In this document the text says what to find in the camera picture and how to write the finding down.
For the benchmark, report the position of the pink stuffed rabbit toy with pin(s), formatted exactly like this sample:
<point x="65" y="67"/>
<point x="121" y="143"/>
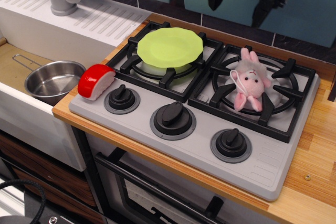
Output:
<point x="250" y="78"/>

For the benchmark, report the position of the green plastic plate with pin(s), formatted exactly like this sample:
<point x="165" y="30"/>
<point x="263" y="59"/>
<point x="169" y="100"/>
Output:
<point x="170" y="47"/>

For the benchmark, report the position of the black left burner grate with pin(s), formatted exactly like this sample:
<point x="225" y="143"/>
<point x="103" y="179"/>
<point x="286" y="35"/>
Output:
<point x="175" y="83"/>

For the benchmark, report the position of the black burner grate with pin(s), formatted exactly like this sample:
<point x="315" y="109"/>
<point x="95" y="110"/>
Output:
<point x="175" y="83"/>
<point x="282" y="102"/>

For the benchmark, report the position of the black right burner grate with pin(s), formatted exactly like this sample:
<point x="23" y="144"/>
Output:
<point x="282" y="102"/>

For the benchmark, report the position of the black middle stove knob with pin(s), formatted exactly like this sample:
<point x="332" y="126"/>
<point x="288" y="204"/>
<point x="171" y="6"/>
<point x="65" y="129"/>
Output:
<point x="173" y="122"/>

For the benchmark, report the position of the black stove knob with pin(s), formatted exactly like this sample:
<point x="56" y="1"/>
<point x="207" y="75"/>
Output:
<point x="231" y="146"/>
<point x="173" y="122"/>
<point x="122" y="100"/>

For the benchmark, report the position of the black right stove knob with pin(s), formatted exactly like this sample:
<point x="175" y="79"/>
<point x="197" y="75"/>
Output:
<point x="231" y="146"/>

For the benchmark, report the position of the black left stove knob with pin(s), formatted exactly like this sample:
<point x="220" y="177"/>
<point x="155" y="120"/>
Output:
<point x="122" y="100"/>

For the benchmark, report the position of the grey toy stove top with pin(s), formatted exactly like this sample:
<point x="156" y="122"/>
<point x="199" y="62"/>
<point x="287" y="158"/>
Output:
<point x="262" y="174"/>

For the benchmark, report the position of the small steel saucepan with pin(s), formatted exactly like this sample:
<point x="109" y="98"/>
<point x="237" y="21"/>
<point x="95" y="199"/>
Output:
<point x="50" y="82"/>

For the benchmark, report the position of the white toy sink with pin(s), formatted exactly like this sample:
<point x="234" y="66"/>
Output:
<point x="87" y="36"/>

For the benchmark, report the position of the toy oven door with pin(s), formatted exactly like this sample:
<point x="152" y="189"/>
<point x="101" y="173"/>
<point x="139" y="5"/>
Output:
<point x="144" y="208"/>

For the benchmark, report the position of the wooden drawer front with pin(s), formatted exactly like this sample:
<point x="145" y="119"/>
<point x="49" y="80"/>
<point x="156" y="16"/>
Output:
<point x="66" y="189"/>

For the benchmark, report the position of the black oven door handle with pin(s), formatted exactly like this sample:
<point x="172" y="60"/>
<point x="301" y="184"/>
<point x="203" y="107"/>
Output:
<point x="124" y="172"/>

